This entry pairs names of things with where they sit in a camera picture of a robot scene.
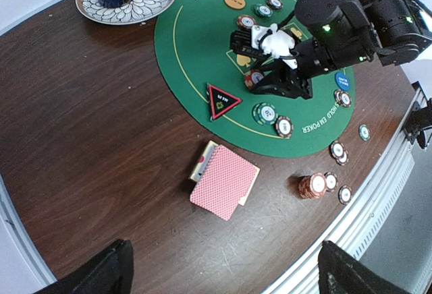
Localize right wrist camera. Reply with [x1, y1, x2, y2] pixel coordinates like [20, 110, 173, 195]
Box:
[229, 24, 298, 69]

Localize red-backed card deck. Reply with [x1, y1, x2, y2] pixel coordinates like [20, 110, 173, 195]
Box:
[190, 145, 260, 221]

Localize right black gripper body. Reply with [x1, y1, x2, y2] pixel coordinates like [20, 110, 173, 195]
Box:
[251, 60, 313, 100]

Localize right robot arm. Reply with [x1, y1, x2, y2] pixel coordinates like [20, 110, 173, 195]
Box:
[251, 0, 431, 99]

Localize card box under deck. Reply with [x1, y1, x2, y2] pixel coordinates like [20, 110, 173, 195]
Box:
[189, 140, 218, 182]

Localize blue small blind button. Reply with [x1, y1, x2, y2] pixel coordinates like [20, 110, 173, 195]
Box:
[335, 72, 351, 91]

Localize patterned ceramic saucer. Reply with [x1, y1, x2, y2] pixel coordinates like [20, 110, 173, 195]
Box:
[75, 0, 175, 26]

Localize green twenty chips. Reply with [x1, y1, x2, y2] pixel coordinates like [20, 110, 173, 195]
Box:
[253, 3, 273, 18]

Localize green twenty chip stack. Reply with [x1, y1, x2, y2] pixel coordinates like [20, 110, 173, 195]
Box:
[358, 124, 371, 141]

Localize round green poker mat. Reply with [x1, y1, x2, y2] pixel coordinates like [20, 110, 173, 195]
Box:
[155, 0, 354, 158]

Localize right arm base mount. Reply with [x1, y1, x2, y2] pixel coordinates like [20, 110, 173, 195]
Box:
[402, 99, 431, 150]

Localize red five chip stack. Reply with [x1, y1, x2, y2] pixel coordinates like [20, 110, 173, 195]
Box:
[298, 173, 327, 199]

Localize orange big blind button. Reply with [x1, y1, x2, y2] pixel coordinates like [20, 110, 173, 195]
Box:
[224, 0, 246, 9]

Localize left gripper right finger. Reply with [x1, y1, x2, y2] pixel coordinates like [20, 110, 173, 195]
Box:
[318, 241, 408, 294]

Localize red five chips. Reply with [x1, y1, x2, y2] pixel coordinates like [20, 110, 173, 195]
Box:
[236, 15, 257, 30]
[244, 69, 265, 90]

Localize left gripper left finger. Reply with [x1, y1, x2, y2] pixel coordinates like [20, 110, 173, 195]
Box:
[38, 239, 134, 293]

